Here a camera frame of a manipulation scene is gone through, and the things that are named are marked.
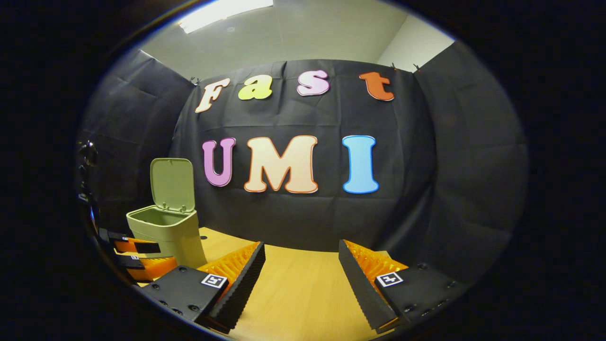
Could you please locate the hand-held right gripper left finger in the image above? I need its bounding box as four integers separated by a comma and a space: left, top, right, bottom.
137, 242, 267, 334

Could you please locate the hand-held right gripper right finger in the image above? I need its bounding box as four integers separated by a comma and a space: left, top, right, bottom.
338, 239, 467, 332

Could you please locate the green desktop garbage bin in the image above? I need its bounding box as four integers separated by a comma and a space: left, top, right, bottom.
126, 158, 208, 269

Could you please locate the wooden desktop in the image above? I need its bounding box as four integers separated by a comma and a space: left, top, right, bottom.
137, 226, 396, 341

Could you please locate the black backdrop cloth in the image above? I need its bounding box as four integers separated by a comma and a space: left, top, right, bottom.
76, 42, 528, 285

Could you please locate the rectangular ceiling light panel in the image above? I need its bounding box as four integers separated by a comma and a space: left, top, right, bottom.
178, 0, 274, 34

